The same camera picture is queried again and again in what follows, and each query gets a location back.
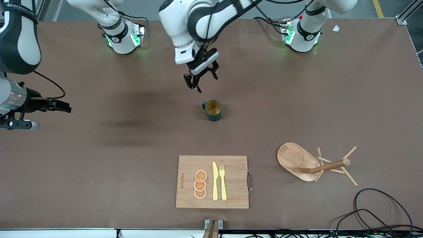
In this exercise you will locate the toy orange slice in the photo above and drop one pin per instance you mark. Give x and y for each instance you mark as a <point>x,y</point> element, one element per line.
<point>200,176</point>

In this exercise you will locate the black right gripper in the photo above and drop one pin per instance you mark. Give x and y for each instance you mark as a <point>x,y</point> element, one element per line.
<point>32,102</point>

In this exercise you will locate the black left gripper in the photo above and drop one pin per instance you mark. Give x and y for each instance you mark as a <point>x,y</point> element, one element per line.
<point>205,70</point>

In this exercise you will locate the wooden cup rack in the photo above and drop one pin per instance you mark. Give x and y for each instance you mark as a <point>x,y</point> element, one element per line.
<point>290,157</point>

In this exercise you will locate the brown camera pole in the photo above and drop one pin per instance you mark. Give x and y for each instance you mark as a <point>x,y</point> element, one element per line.
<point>211,231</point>

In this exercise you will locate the yellow plastic fork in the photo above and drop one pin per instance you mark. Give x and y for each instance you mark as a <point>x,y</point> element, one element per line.
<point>223,188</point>

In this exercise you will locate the metal bracket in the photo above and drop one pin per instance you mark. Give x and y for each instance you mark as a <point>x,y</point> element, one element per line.
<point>220,224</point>

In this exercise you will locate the dark green ribbed cup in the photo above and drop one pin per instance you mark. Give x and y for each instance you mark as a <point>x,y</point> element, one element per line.
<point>214,116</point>

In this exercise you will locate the yellow plastic knife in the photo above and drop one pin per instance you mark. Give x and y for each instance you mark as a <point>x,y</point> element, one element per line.
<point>215,185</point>

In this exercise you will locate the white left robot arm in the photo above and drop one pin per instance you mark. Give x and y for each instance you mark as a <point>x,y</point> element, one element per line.
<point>178,19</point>

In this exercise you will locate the aluminium frame profile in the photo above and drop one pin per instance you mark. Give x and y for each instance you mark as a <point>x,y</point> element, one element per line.
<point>39,8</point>
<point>404,18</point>

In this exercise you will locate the wooden cutting board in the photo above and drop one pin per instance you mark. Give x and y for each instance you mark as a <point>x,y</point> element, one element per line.
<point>231,181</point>

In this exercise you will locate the white table edge rail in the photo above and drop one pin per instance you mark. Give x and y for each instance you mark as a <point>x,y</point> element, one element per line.
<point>66,234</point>

